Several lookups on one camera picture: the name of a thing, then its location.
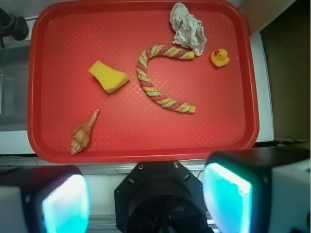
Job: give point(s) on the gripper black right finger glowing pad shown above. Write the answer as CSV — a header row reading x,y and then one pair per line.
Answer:
x,y
260,190

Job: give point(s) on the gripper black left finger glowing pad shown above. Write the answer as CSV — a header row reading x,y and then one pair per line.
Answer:
x,y
50,199

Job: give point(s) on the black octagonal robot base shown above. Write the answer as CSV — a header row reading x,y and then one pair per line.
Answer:
x,y
160,197

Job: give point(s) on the crumpled white paper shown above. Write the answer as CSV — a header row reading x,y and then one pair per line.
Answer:
x,y
189,31

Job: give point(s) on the brown spiral seashell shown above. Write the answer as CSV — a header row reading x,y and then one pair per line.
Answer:
x,y
81,136

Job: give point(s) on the yellow sponge piece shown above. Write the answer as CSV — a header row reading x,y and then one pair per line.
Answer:
x,y
110,79

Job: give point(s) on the yellow rubber duck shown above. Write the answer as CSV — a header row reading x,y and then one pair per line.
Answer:
x,y
219,57

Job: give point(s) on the brown cardboard box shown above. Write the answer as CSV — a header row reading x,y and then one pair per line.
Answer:
x,y
286,41

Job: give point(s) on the black clamp knob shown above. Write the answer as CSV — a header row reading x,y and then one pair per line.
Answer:
x,y
11,25

